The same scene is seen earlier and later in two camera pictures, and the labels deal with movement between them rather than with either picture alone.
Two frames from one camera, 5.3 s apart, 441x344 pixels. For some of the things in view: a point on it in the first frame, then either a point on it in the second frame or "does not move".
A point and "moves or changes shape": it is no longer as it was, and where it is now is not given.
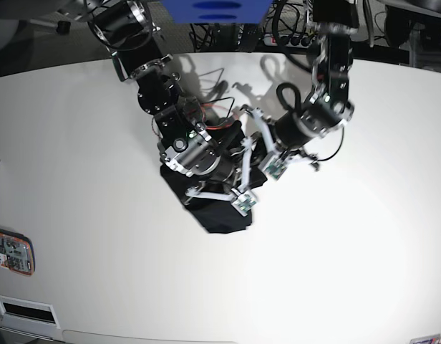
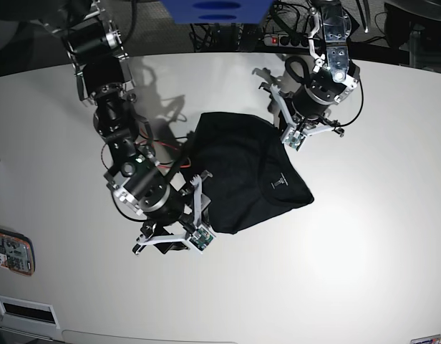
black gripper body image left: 223,167 → 162,206
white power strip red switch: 292,41 does not move
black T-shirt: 214,216 moves or changes shape
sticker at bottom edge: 431,339 does not move
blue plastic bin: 217,11 does not move
